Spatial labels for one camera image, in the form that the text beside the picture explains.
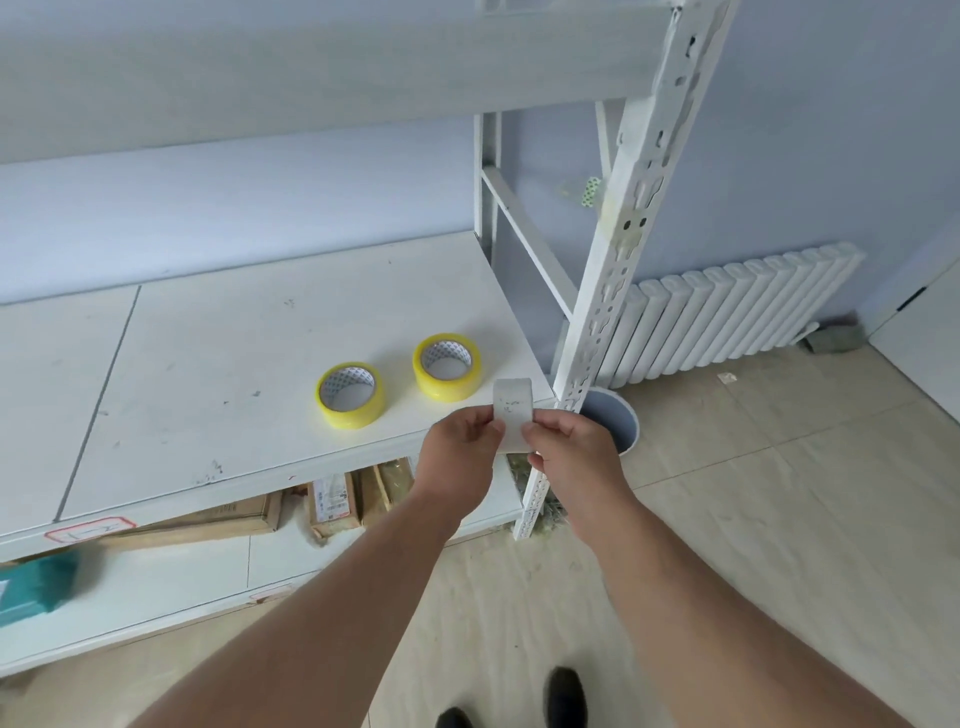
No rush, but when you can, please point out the red-bordered white label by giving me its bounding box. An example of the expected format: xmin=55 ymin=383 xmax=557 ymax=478
xmin=45 ymin=515 xmax=139 ymax=546

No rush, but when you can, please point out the person's left forearm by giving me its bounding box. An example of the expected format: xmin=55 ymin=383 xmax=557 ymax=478
xmin=126 ymin=489 xmax=462 ymax=728

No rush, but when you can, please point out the teal box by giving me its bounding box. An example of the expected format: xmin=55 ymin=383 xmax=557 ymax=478
xmin=0 ymin=550 xmax=81 ymax=630

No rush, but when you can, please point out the person's left hand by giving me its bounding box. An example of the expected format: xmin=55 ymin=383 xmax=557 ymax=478
xmin=411 ymin=405 xmax=509 ymax=538

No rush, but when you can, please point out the white tape roll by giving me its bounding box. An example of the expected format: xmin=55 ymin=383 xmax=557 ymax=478
xmin=492 ymin=377 xmax=536 ymax=456

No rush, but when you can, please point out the white radiator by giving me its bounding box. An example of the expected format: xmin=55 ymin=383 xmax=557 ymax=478
xmin=600 ymin=241 xmax=869 ymax=389

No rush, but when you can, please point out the person's black right shoe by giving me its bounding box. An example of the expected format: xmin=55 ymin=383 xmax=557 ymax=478
xmin=543 ymin=666 xmax=587 ymax=728

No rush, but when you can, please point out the grey round bin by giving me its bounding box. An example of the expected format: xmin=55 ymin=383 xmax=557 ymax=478
xmin=579 ymin=387 xmax=642 ymax=458

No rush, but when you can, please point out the labelled brown cardboard box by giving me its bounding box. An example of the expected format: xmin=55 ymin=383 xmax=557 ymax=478
xmin=306 ymin=471 xmax=360 ymax=540

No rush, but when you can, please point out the flat brown cardboard box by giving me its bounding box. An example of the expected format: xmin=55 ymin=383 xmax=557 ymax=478
xmin=93 ymin=490 xmax=285 ymax=554

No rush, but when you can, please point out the yellow tape roll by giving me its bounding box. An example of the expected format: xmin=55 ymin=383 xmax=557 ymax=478
xmin=411 ymin=333 xmax=484 ymax=404
xmin=315 ymin=362 xmax=388 ymax=432

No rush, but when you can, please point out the grey-green fuzzy cloth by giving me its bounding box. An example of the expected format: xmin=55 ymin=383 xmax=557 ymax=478
xmin=507 ymin=452 xmax=571 ymax=538

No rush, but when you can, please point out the person's right hand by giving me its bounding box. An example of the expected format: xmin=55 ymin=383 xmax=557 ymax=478
xmin=524 ymin=408 xmax=630 ymax=543

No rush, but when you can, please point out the person's right forearm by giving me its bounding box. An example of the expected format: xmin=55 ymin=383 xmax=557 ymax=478
xmin=570 ymin=491 xmax=920 ymax=728

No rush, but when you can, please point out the white metal shelf unit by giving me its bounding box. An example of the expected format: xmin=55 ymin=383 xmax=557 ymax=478
xmin=0 ymin=0 xmax=742 ymax=678

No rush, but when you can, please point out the white door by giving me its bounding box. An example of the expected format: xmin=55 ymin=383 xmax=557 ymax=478
xmin=868 ymin=257 xmax=960 ymax=423

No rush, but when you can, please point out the narrow brown cardboard box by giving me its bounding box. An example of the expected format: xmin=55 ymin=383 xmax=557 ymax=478
xmin=357 ymin=456 xmax=418 ymax=528

